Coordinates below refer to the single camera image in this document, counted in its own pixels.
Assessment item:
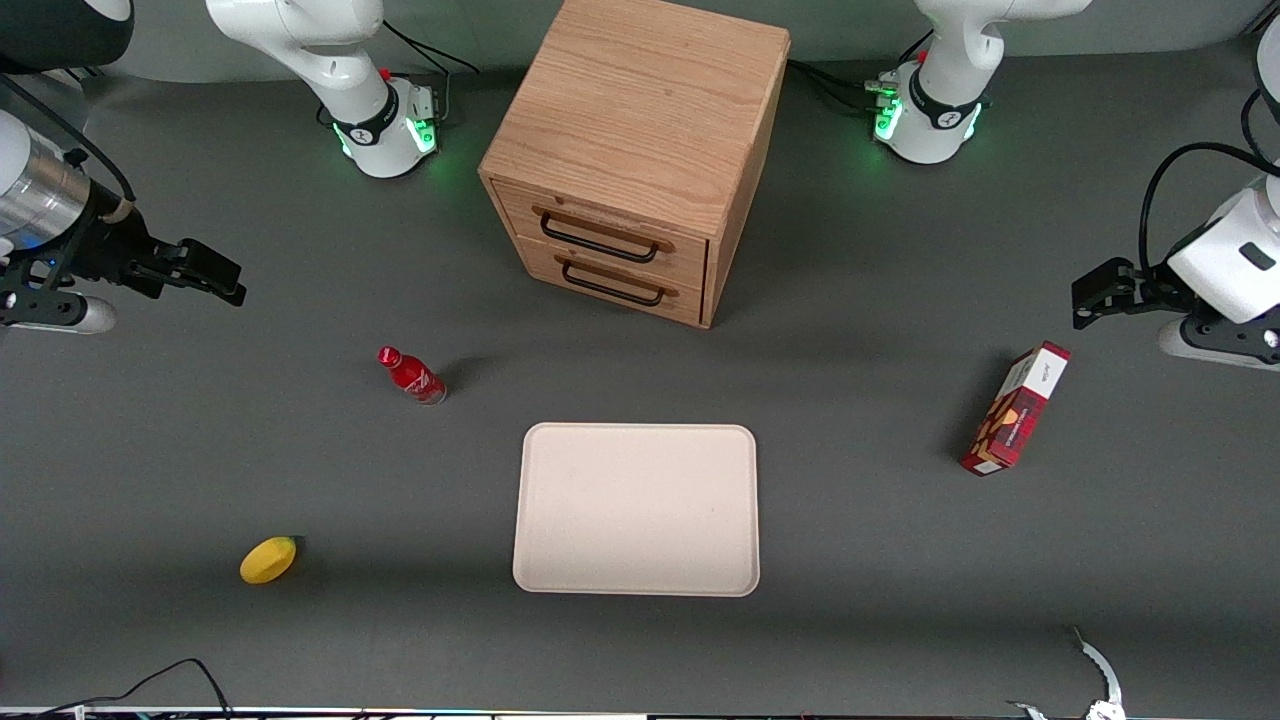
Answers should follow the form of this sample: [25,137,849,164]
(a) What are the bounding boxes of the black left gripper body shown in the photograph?
[1133,260,1198,318]

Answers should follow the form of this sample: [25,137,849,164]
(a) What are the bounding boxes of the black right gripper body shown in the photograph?
[58,190,188,299]

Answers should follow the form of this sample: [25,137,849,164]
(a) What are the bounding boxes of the red coke bottle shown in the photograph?
[377,345,448,407]

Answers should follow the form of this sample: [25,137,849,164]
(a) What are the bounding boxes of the beige rectangular tray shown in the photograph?
[512,422,761,598]

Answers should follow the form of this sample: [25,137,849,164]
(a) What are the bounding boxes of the red white snack box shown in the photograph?
[959,340,1072,477]

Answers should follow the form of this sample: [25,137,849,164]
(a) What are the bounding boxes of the yellow toy lemon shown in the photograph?
[239,535,299,586]

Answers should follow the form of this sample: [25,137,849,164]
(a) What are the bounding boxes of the white curved clamp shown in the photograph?
[1008,626,1127,720]

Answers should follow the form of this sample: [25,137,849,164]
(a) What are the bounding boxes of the wooden drawer front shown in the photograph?
[491,180,710,291]
[514,236,707,327]

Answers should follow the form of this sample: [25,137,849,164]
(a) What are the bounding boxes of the wooden drawer cabinet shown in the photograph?
[478,0,792,330]

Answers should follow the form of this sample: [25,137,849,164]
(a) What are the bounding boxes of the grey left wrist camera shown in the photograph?
[1158,313,1280,372]

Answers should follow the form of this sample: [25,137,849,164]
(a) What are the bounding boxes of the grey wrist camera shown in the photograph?
[0,288,118,336]
[1158,313,1280,372]

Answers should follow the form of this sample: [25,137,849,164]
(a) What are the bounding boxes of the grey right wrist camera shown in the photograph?
[0,288,118,336]

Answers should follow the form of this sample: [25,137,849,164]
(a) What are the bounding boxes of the black left arm wrist cable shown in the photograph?
[1139,88,1280,283]

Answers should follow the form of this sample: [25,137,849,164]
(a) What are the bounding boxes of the black arm wrist cable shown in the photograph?
[1139,88,1280,283]
[0,74,137,217]

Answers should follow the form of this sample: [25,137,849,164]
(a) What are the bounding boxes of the black right arm wrist cable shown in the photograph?
[0,74,137,217]

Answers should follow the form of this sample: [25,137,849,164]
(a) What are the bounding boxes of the black right arm base cables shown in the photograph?
[380,18,482,128]

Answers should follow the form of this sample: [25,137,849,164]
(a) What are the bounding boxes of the black arm base cables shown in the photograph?
[786,28,936,119]
[380,18,482,128]

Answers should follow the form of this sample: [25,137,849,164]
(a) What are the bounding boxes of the black left arm base cables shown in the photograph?
[786,28,936,119]

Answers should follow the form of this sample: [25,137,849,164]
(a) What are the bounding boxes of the black drawer handle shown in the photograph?
[555,255,680,308]
[532,205,674,265]

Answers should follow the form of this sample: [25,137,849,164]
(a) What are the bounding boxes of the thin black table cable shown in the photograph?
[38,657,237,720]

